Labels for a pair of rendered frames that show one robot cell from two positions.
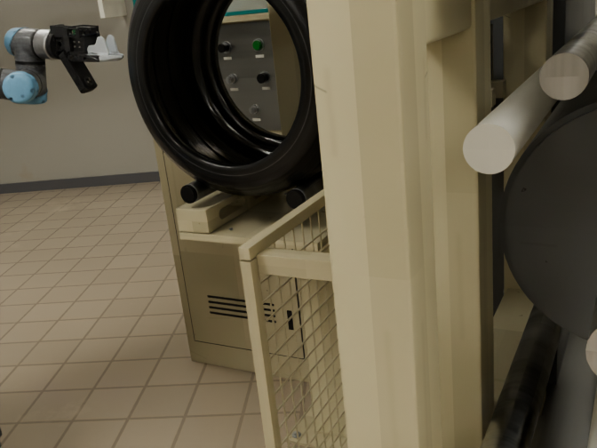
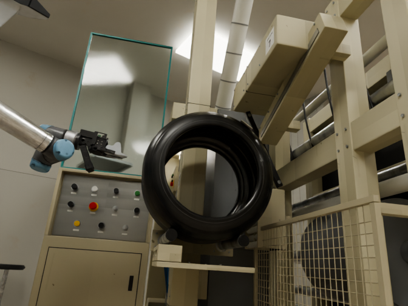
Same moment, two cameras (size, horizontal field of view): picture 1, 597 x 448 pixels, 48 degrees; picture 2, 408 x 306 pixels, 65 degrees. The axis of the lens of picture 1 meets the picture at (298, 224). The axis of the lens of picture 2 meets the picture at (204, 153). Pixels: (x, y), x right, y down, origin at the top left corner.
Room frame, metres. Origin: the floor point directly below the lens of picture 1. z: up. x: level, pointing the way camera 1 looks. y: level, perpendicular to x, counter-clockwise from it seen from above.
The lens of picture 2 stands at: (0.51, 0.93, 0.79)
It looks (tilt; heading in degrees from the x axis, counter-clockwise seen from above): 20 degrees up; 321
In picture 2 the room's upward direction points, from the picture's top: 4 degrees clockwise
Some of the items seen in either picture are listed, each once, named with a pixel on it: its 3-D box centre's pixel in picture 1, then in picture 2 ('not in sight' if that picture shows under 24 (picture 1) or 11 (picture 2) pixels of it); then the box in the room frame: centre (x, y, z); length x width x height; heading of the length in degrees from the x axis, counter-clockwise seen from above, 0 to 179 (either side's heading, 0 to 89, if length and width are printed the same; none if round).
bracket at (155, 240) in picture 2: not in sight; (192, 243); (1.76, -0.05, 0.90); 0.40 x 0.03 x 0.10; 61
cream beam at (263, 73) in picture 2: not in sight; (274, 74); (1.35, -0.16, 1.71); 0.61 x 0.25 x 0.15; 151
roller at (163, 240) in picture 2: (227, 174); (167, 238); (1.67, 0.16, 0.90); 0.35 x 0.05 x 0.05; 151
